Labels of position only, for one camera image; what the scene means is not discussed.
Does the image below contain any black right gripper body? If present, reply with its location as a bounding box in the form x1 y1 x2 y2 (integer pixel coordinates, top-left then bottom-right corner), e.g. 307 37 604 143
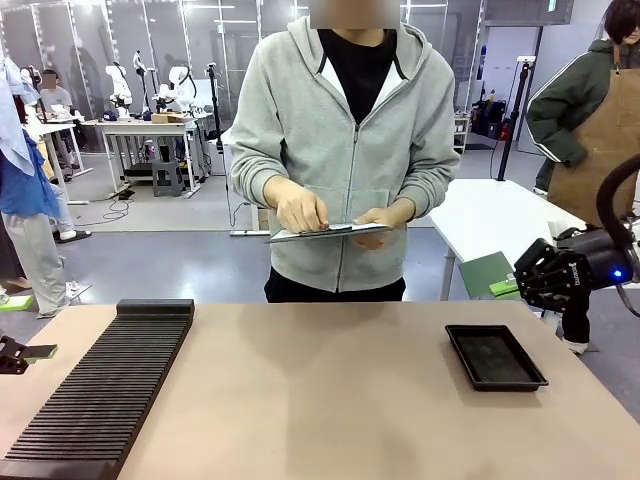
554 230 635 301

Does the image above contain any green PCB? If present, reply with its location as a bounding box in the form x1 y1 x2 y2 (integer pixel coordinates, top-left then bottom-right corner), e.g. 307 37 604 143
458 251 517 300

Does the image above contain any grey tablet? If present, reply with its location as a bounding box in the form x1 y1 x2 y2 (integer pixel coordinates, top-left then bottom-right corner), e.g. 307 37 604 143
264 222 392 245

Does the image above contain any person's right forearm grey sleeve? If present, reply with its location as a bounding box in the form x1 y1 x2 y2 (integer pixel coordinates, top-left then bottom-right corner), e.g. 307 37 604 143
228 142 297 209

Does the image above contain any person's left forearm grey sleeve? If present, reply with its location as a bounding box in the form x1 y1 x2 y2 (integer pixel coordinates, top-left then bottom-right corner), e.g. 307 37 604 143
399 147 462 222

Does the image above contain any black slotted PCB rack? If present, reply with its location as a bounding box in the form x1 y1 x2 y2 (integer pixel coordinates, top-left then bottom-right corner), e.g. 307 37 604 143
2 298 196 476

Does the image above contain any person's left hand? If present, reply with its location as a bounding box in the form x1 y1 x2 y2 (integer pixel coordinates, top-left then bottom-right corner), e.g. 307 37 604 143
352 197 417 250

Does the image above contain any person's right hand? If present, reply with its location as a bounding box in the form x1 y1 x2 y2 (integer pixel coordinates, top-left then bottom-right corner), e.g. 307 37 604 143
263 179 331 234

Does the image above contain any white table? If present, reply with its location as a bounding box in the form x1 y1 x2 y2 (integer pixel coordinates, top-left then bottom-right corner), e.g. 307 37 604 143
428 178 587 301

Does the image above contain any black plastic tray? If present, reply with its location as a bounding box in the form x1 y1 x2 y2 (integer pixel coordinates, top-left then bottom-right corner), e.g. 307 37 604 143
444 324 550 393

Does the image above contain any figure in light shirt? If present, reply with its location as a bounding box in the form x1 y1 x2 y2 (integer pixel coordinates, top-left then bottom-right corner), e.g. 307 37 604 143
0 54 94 319

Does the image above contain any black bag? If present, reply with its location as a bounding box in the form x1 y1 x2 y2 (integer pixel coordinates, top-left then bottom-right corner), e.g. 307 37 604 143
472 98 509 140

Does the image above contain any person in brown apron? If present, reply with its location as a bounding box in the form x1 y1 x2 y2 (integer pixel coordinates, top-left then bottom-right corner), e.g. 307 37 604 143
526 0 640 227

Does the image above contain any grey step stool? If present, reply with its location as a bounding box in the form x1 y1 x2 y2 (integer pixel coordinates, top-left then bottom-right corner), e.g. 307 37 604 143
152 159 184 198

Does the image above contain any seated person in background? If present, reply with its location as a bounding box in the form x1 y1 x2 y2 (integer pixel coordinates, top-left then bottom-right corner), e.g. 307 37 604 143
38 69 76 122

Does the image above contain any white desk with robots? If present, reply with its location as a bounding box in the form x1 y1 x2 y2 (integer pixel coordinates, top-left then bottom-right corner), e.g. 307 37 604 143
94 115 217 197

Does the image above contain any person in grey hoodie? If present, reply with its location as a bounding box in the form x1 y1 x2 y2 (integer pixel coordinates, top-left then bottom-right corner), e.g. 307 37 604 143
227 0 462 305

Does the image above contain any black tripod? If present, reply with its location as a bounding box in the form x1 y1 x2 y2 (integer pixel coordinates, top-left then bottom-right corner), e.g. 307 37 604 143
205 61 225 151

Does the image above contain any black ribbed cable hose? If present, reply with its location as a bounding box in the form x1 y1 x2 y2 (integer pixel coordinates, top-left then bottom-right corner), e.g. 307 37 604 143
597 153 640 241

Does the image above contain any black camera stand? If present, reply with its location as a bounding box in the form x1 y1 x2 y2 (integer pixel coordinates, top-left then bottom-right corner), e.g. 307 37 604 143
494 54 537 182

